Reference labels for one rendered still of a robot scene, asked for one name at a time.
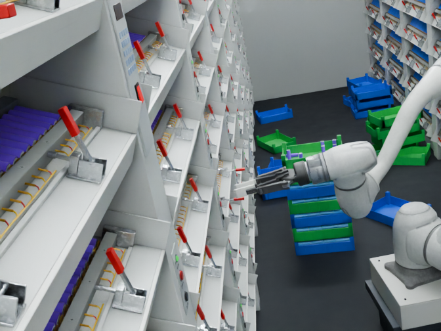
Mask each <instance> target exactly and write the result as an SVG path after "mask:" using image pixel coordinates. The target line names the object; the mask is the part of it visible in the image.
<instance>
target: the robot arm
mask: <svg viewBox="0 0 441 331"><path fill-rule="evenodd" d="M440 95H441V57H440V58H439V59H438V60H437V61H436V62H435V63H434V64H433V65H432V66H431V67H430V68H429V69H428V71H427V73H426V74H425V75H424V76H423V78H422V79H421V81H420V82H419V83H418V84H417V85H416V86H415V88H414V89H413V90H412V91H411V93H410V94H409V95H408V97H407V98H406V100H405V101H404V103H403V105H402V106H401V108H400V110H399V112H398V114H397V116H396V119H395V121H394V123H393V125H392V127H391V129H390V131H389V133H388V136H387V138H386V140H385V143H384V145H383V147H382V149H381V151H380V153H379V155H378V157H377V155H376V152H375V149H374V147H373V146H372V145H371V144H370V143H369V142H367V141H359V142H353V143H346V144H341V145H339V146H335V147H333V148H330V149H329V150H327V151H325V152H323V153H319V154H316V155H313V156H309V157H306V162H304V161H300V162H295V163H294V164H293V169H286V167H285V166H284V167H281V168H279V169H277V170H274V171H270V172H268V173H263V174H261V175H258V176H257V178H256V179H253V180H250V181H246V182H243V183H239V184H236V185H234V186H235V189H234V192H235V195H236V198H241V197H244V196H249V195H251V194H256V193H259V195H263V194H268V193H271V192H276V191H280V190H288V189H290V187H289V186H290V185H292V184H293V183H296V182H298V184H299V186H303V185H307V184H310V181H312V184H313V185H315V184H318V183H323V182H326V181H329V180H333V182H334V189H335V195H336V198H337V201H338V203H339V206H340V208H341V209H342V211H343V212H344V213H345V214H347V215H348V216H349V217H351V218H354V219H360V218H363V217H365V216H367V215H368V213H369V212H370V211H371V208H372V205H373V202H374V199H375V197H376V195H377V193H378V192H379V190H380V188H379V183H380V182H381V180H382V179H383V178H384V176H385V175H386V174H387V172H388V171H389V169H390V168H391V166H392V164H393V163H394V161H395V159H396V157H397V155H398V153H399V151H400V149H401V147H402V145H403V143H404V141H405V139H406V137H407V136H408V133H409V132H410V130H411V128H412V126H413V124H414V122H415V120H416V119H417V117H418V115H419V113H420V112H421V111H422V109H423V108H424V107H425V106H426V105H427V104H428V103H429V102H430V101H432V100H434V99H435V98H437V97H439V96H440ZM392 242H393V249H394V256H395V261H391V262H386V263H385V264H384V266H385V269H386V270H388V271H390V272H391V273H392V274H393V275H394V276H396V277H397V278H398V279H399V280H400V281H401V282H402V283H403V284H404V285H405V287H406V288H407V289H408V290H412V289H414V288H416V287H418V286H421V285H424V284H427V283H430V282H434V281H436V280H440V279H441V218H439V217H437V213H436V212H435V211H434V210H433V209H432V208H431V207H430V206H429V205H427V204H425V203H422V202H409V203H407V204H404V205H403V206H402V207H401V208H400V209H399V210H398V211H397V213H396V215H395V218H394V222H393V226H392Z"/></svg>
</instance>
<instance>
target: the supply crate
mask: <svg viewBox="0 0 441 331"><path fill-rule="evenodd" d="M336 143H337V146H339V145H341V144H342V141H341V135H337V140H336ZM324 144H325V151H327V150H329V149H330V148H333V142H332V141H324ZM288 149H289V150H290V153H291V154H294V153H301V152H302V153H303V158H299V156H297V157H291V160H288V159H287V158H286V156H285V155H286V154H287V150H288ZM319 153H322V149H321V143H320V142H316V143H306V144H296V145H291V146H286V142H282V155H281V159H282V167H284V166H285V167H286V169H293V164H294V163H295V162H300V161H304V162H306V157H309V156H313V155H316V154H319Z"/></svg>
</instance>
